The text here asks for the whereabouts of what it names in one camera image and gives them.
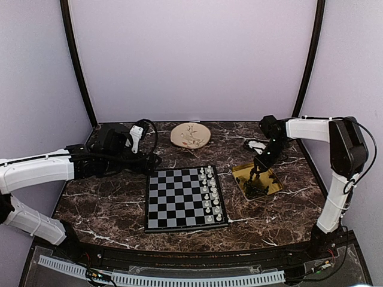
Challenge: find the black front rail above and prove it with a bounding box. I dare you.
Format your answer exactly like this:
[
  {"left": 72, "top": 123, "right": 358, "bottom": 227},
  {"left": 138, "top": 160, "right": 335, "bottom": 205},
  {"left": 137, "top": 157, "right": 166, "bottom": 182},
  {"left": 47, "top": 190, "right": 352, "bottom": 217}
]
[{"left": 54, "top": 242, "right": 340, "bottom": 269}]

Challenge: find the black white chess board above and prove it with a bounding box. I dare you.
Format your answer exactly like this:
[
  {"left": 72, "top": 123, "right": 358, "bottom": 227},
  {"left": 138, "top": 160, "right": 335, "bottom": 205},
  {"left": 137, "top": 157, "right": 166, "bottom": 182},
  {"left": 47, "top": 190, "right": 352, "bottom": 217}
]
[{"left": 144, "top": 165, "right": 229, "bottom": 233}]

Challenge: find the beige floral ceramic plate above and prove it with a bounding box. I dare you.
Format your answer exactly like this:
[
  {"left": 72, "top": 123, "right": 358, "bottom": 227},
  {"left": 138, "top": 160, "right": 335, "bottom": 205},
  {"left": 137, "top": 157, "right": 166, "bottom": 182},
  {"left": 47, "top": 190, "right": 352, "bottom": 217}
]
[{"left": 170, "top": 123, "right": 211, "bottom": 149}]

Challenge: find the white chess pieces row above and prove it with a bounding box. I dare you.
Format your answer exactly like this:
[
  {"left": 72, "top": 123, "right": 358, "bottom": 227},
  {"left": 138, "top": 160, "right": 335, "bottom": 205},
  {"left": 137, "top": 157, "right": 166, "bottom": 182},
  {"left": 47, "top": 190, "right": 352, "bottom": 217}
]
[{"left": 199, "top": 166, "right": 224, "bottom": 224}]

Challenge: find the pile of black chess pieces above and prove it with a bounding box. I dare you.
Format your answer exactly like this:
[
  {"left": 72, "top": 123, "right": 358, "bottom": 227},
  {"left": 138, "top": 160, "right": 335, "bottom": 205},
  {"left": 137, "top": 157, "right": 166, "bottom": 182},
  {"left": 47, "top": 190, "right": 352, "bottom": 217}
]
[{"left": 235, "top": 172, "right": 282, "bottom": 201}]

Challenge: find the grey slotted cable duct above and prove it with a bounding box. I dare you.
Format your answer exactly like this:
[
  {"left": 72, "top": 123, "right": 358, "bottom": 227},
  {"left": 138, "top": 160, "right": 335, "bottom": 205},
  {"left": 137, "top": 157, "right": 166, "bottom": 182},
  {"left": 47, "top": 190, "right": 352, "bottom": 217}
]
[{"left": 38, "top": 255, "right": 285, "bottom": 286}]

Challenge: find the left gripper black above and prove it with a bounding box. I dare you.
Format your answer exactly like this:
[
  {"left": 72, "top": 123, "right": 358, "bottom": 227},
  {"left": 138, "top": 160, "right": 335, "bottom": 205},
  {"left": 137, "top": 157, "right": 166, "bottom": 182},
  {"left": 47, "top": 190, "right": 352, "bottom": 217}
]
[{"left": 103, "top": 148, "right": 162, "bottom": 176}]

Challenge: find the left black frame post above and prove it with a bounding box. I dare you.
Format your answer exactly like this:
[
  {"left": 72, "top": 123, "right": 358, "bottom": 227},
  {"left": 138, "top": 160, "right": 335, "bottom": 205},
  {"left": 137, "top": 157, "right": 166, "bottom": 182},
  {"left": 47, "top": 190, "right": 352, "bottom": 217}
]
[{"left": 60, "top": 0, "right": 98, "bottom": 129}]

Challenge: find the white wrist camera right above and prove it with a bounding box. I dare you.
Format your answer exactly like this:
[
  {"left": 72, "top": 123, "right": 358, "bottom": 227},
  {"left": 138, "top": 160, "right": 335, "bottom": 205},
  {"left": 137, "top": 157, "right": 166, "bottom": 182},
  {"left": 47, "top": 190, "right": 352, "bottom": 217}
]
[{"left": 244, "top": 140, "right": 266, "bottom": 154}]

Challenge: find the black frame post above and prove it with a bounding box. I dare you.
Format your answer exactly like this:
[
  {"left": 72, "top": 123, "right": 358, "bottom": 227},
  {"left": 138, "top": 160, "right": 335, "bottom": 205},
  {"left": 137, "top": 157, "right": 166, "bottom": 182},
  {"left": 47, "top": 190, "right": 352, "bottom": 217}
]
[
  {"left": 291, "top": 0, "right": 326, "bottom": 117},
  {"left": 60, "top": 0, "right": 98, "bottom": 129}
]

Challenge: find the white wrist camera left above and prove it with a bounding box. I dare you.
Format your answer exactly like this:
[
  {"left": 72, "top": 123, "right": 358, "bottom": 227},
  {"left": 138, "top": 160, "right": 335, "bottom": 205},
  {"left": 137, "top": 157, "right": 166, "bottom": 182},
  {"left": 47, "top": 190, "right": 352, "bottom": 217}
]
[{"left": 129, "top": 125, "right": 144, "bottom": 154}]

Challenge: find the right black frame post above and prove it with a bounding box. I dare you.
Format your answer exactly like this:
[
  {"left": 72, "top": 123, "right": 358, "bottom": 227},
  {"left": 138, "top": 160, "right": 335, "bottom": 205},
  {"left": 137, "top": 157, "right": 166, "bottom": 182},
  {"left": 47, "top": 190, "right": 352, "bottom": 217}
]
[{"left": 291, "top": 0, "right": 326, "bottom": 117}]

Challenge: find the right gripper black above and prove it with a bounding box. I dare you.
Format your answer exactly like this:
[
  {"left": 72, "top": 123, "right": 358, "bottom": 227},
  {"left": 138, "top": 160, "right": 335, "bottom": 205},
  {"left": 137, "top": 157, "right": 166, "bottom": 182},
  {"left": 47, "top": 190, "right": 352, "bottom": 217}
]
[{"left": 254, "top": 138, "right": 289, "bottom": 174}]

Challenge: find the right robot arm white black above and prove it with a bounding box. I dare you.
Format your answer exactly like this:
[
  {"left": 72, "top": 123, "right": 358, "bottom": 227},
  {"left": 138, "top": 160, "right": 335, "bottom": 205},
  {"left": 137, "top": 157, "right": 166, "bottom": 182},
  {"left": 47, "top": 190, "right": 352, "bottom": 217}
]
[{"left": 244, "top": 115, "right": 369, "bottom": 259}]

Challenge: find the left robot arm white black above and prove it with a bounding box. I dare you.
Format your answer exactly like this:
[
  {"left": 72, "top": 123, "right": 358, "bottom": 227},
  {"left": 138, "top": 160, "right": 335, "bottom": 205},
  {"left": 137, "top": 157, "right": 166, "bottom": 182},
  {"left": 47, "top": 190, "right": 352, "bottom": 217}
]
[{"left": 1, "top": 124, "right": 162, "bottom": 261}]

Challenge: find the gold metal tray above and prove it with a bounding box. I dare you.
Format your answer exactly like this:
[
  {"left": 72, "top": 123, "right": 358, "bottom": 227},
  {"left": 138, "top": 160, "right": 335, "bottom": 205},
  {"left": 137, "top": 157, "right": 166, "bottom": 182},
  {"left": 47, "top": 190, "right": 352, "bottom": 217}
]
[{"left": 232, "top": 163, "right": 283, "bottom": 201}]

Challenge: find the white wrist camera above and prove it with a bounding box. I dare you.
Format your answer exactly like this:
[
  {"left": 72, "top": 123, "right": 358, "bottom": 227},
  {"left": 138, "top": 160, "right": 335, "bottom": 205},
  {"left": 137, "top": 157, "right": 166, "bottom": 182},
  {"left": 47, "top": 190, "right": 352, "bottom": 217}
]
[
  {"left": 129, "top": 125, "right": 144, "bottom": 154},
  {"left": 244, "top": 140, "right": 266, "bottom": 154}
]

